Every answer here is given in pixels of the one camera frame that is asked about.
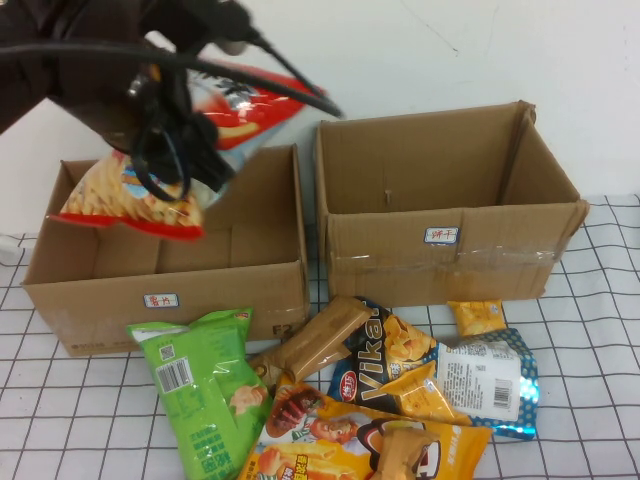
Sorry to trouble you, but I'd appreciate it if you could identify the low cardboard box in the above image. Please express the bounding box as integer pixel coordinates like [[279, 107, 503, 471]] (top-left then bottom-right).
[[20, 143, 312, 359]]

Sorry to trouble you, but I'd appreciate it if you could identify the tall taped cardboard box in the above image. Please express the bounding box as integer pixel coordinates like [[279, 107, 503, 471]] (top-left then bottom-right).
[[313, 99, 591, 307]]

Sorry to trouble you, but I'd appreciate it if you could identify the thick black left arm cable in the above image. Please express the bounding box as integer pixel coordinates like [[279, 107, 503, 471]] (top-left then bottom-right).
[[0, 42, 346, 120]]

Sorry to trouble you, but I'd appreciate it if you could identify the small yellow snack packet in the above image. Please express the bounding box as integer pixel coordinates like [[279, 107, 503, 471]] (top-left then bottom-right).
[[446, 298, 507, 337], [378, 359, 474, 427]]

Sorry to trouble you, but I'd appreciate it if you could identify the polka-dot bag with white label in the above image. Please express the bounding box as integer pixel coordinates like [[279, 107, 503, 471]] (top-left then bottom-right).
[[434, 327, 540, 440]]

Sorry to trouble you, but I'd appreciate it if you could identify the white label with red handwriting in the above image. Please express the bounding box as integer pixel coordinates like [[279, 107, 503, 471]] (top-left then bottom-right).
[[143, 292, 181, 309], [424, 227, 460, 247]]

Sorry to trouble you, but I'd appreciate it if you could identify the large orange chips bag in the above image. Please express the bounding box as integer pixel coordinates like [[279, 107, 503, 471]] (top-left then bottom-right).
[[237, 372, 494, 480]]

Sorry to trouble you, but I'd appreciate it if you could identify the thin black left camera cable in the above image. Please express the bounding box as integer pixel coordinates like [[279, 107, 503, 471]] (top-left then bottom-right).
[[247, 27, 329, 101]]

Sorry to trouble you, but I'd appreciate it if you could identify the green chips bag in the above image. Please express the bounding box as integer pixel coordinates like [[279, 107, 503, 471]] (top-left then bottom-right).
[[124, 307, 275, 480]]

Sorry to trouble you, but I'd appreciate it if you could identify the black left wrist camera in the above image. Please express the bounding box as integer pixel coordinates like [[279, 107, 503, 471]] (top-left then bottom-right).
[[139, 0, 256, 54]]

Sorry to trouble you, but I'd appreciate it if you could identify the blue Vikat chips bag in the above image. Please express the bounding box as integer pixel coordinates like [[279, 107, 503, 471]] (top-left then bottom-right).
[[327, 295, 444, 416]]

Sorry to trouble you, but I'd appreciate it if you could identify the red shrimp chips bag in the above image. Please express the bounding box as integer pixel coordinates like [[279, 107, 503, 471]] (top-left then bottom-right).
[[45, 59, 329, 242]]

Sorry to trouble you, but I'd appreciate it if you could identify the small brown snack packet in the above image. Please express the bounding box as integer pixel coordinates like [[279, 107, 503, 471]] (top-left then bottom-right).
[[368, 428, 442, 480]]

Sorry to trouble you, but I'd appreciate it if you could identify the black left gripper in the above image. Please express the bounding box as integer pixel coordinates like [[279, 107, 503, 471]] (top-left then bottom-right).
[[128, 64, 237, 195]]

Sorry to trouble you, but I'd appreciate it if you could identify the black looped left gripper cable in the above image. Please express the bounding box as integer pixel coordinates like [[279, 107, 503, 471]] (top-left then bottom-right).
[[130, 119, 194, 202]]

